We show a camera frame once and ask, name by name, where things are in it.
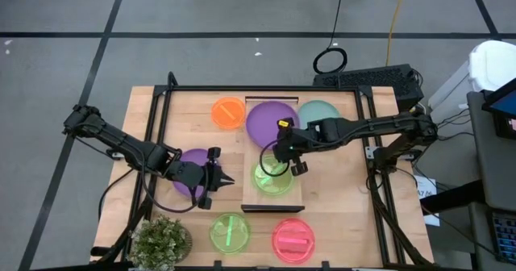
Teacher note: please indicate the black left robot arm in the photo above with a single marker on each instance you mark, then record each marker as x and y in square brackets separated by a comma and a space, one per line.
[121, 142]

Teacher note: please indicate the black computer case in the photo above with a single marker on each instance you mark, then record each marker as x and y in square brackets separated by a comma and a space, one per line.
[371, 79]

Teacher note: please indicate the green transparent plate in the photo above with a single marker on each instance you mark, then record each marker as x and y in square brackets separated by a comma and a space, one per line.
[278, 184]
[219, 234]

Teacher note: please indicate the small potted plant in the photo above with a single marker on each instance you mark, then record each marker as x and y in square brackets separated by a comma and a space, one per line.
[159, 243]

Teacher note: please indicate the grey box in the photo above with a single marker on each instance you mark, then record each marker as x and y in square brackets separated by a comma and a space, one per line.
[447, 97]

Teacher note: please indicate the tablet screen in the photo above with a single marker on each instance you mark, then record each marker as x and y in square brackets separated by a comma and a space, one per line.
[506, 105]

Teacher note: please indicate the purple plate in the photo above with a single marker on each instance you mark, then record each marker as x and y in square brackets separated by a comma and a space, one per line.
[195, 156]
[264, 122]

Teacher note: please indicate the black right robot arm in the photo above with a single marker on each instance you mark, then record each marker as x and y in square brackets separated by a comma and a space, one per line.
[375, 126]

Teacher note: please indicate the orange transparent plate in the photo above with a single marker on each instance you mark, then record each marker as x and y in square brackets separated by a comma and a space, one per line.
[227, 113]

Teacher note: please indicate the keyboard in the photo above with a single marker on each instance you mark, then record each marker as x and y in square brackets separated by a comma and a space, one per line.
[506, 238]

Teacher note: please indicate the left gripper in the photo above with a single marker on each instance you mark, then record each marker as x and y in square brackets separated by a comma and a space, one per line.
[189, 173]

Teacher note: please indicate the white bin lid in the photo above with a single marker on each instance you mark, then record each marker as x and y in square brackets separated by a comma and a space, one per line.
[493, 63]

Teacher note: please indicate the red transparent plate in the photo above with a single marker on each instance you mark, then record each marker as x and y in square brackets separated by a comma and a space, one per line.
[293, 240]

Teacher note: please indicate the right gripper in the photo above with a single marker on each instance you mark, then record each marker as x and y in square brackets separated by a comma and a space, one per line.
[288, 142]

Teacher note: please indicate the pale teal plate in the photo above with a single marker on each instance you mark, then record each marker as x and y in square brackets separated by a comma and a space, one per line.
[318, 111]

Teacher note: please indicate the wooden tray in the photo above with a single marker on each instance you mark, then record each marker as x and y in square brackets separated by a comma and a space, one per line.
[274, 199]

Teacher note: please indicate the white paper sheet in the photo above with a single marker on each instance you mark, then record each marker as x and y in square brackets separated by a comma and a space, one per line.
[427, 186]

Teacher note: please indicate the grey desk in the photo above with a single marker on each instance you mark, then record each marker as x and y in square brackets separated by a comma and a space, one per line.
[496, 166]

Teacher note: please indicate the black table frame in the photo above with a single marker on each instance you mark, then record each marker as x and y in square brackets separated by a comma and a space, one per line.
[262, 88]

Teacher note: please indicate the black desk leg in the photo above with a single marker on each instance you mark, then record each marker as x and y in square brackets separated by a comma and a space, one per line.
[451, 198]

